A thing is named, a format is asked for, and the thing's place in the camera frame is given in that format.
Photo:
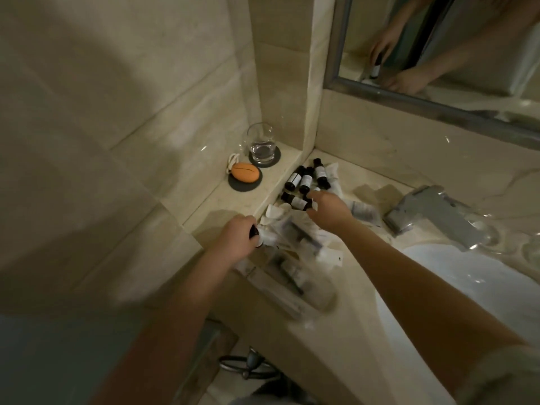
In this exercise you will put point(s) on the person's right hand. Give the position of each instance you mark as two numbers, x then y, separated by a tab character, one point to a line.
331	210

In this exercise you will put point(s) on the person's left hand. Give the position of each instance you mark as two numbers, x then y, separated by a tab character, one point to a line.
234	240

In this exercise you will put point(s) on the pile of white amenity packets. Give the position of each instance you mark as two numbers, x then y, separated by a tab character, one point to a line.
295	265

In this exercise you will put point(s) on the clear drinking glass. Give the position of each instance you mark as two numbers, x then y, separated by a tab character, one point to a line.
262	143

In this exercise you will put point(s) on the person's left forearm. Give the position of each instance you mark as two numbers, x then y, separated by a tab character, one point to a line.
168	333

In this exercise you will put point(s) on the person's right forearm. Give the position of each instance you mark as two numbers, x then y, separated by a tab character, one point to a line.
422	299

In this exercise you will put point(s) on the chrome faucet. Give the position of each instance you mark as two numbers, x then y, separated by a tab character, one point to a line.
438	215

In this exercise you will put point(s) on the white sink basin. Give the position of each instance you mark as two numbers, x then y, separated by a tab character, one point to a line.
485	282

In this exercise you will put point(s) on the metal framed wall mirror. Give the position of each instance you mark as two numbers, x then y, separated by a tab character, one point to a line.
464	37

